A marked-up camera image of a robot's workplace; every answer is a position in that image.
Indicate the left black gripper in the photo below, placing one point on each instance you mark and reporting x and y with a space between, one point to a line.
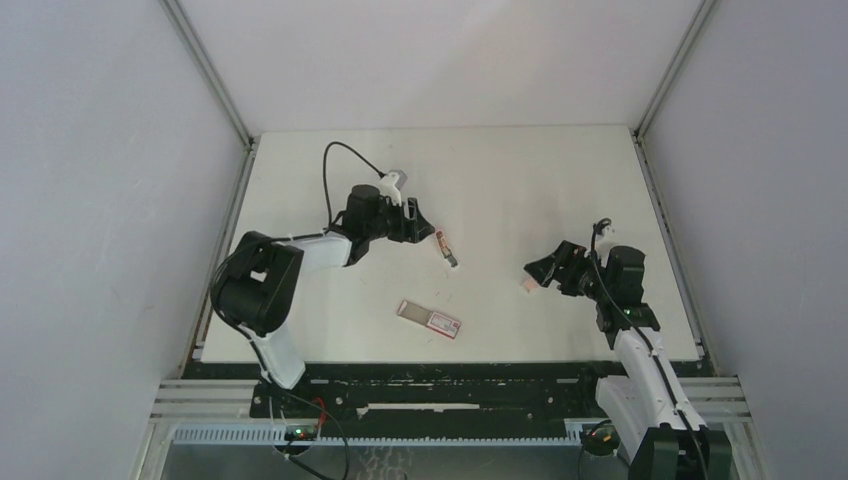
409 230

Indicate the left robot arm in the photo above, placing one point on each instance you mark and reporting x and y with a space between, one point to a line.
253 289

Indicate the right corner aluminium post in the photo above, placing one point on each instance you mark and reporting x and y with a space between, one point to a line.
682 52

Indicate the left corner aluminium post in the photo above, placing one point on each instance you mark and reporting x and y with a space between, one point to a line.
178 16

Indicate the corner aluminium post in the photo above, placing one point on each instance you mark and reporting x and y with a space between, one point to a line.
682 52
178 16

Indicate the circuit board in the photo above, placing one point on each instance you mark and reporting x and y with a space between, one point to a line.
605 436
300 434

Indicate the right circuit board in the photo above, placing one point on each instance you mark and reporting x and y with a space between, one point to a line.
605 436

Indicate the left circuit board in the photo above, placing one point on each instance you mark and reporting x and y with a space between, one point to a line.
300 434

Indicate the aluminium rail frame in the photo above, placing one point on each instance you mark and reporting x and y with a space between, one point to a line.
718 400

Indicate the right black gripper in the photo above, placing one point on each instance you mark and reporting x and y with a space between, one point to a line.
568 255

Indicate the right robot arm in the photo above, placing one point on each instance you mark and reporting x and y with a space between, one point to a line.
657 424

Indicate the red white staple box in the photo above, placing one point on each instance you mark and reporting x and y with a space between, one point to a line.
429 319

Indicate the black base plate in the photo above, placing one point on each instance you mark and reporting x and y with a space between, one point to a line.
416 424

